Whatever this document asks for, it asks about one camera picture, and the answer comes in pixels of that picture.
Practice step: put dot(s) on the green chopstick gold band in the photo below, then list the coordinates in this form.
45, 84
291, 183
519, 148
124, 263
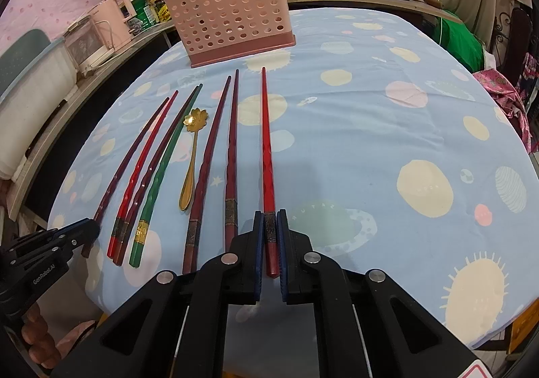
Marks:
137, 254

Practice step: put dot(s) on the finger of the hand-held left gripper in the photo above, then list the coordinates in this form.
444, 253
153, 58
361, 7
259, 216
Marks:
78, 233

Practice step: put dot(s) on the dark maroon chopstick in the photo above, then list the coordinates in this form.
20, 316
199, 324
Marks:
137, 201

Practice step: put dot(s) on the pink electric kettle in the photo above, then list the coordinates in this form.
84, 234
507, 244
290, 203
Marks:
113, 16

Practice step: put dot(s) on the red chopstick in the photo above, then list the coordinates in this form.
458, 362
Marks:
113, 245
267, 150

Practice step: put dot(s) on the dark purple chopstick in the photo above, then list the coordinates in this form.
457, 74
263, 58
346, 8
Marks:
102, 205

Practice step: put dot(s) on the white storage box blue lid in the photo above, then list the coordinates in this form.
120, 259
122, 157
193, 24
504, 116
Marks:
29, 79

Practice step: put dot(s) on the green plastic bag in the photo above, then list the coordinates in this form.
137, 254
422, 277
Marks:
459, 39

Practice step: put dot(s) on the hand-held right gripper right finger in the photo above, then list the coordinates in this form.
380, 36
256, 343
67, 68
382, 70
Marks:
282, 264

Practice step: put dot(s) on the green tin can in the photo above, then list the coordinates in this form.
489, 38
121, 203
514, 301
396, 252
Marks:
145, 11

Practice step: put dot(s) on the person's left hand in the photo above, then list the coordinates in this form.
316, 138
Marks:
38, 331

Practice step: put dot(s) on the pink printed cloth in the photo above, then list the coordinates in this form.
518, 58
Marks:
507, 100

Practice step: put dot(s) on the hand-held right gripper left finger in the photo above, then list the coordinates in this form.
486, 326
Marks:
257, 260

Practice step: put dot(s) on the pink perforated utensil basket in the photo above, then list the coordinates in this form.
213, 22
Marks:
219, 20

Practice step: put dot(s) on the wooden side shelf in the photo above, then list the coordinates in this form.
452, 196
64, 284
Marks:
46, 142

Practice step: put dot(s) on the dark metal chair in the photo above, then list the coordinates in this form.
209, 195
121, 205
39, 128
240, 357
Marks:
516, 41

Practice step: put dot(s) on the gold flower spoon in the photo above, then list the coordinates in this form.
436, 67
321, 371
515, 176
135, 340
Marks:
196, 120

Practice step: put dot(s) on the glass blender jug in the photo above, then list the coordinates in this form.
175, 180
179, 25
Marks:
86, 45

